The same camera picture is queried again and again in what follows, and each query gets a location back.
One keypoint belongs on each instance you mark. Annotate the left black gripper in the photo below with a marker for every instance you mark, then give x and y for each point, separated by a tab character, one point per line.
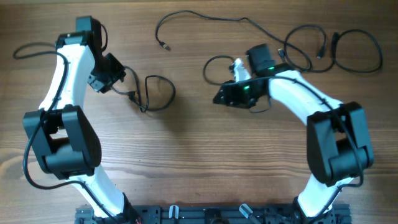
119	73

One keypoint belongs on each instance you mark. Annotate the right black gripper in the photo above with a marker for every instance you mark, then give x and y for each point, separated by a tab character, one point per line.
230	95

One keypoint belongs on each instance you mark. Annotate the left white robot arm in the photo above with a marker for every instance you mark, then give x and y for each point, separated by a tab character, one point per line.
63	140

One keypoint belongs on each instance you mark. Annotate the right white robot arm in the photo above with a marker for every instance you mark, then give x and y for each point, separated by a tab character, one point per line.
338	144

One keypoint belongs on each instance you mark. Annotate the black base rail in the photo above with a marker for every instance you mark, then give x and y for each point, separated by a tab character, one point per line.
274	213

